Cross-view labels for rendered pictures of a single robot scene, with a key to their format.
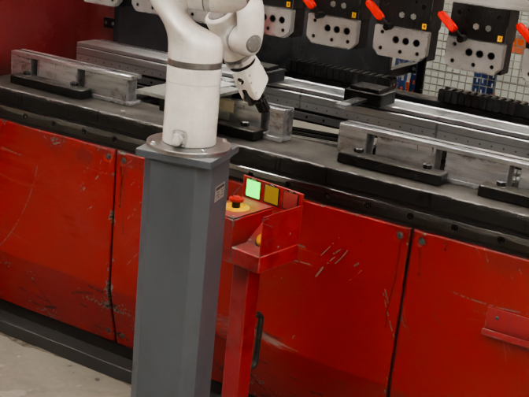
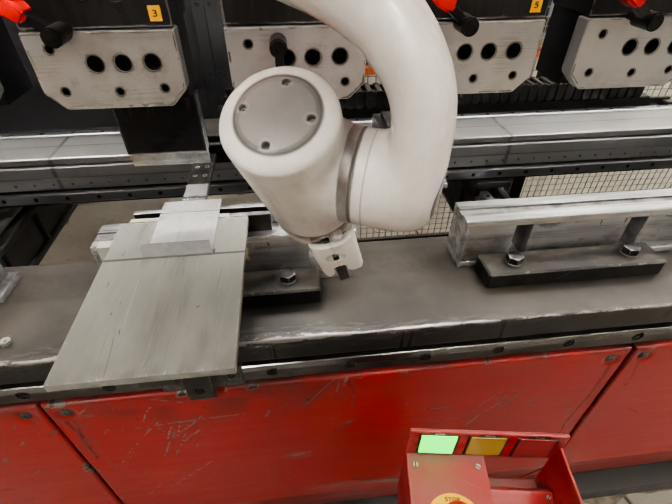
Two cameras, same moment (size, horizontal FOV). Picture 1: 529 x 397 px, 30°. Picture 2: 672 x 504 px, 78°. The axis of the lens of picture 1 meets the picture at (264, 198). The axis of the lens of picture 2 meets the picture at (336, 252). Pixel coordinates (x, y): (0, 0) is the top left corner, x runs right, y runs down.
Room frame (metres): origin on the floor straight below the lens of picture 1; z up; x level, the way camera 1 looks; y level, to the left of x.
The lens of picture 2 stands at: (2.35, 0.29, 1.35)
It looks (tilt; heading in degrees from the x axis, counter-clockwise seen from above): 40 degrees down; 325
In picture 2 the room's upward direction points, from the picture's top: straight up
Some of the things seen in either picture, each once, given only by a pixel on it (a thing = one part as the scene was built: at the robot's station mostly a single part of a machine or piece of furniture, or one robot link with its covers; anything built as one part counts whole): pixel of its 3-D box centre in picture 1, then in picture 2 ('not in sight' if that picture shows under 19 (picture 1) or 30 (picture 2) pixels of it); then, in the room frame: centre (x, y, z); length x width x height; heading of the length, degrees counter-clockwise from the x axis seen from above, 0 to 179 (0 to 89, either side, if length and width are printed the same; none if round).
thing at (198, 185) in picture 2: (248, 74); (204, 156); (3.03, 0.09, 1.01); 0.26 x 0.12 x 0.05; 151
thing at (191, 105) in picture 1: (191, 106); not in sight; (2.14, 0.18, 1.09); 0.19 x 0.19 x 0.18
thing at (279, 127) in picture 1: (231, 112); (233, 250); (2.87, 0.12, 0.92); 0.39 x 0.06 x 0.10; 61
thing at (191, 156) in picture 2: not in sight; (164, 130); (2.89, 0.17, 1.13); 0.10 x 0.02 x 0.10; 61
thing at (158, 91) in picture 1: (188, 90); (168, 285); (2.76, 0.24, 1.00); 0.26 x 0.18 x 0.01; 151
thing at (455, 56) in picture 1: (481, 37); not in sight; (2.52, -0.50, 1.26); 0.15 x 0.09 x 0.17; 61
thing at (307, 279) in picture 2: (215, 124); (223, 291); (2.82, 0.17, 0.89); 0.30 x 0.05 x 0.03; 61
